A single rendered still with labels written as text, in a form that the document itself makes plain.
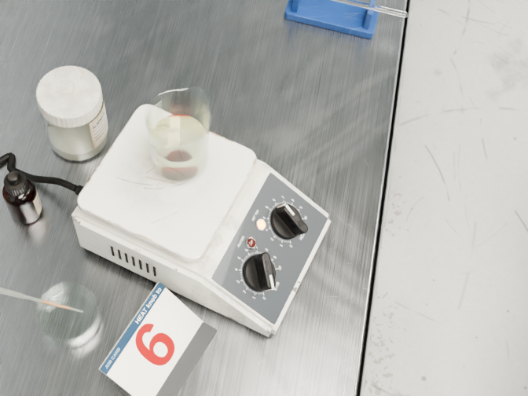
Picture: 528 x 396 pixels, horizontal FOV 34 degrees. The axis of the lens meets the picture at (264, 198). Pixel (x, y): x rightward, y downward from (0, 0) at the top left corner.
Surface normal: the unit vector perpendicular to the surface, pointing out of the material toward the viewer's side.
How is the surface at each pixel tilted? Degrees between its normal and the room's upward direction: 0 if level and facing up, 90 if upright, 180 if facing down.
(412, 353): 0
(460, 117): 0
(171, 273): 90
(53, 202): 0
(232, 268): 30
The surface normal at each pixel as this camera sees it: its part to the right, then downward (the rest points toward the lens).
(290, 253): 0.51, -0.20
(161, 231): 0.07, -0.47
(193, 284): -0.44, 0.78
